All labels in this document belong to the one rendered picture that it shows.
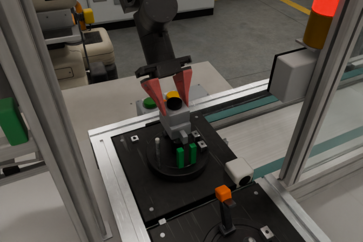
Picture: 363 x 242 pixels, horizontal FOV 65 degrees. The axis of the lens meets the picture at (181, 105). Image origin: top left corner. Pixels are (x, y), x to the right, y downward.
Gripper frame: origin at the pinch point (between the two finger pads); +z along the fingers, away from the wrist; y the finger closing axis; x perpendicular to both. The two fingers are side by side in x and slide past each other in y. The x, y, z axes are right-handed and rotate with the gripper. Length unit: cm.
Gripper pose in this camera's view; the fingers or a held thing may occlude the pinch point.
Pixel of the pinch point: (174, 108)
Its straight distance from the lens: 56.4
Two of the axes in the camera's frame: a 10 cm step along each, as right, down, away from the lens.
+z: 2.7, 9.6, 0.5
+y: 9.1, -2.7, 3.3
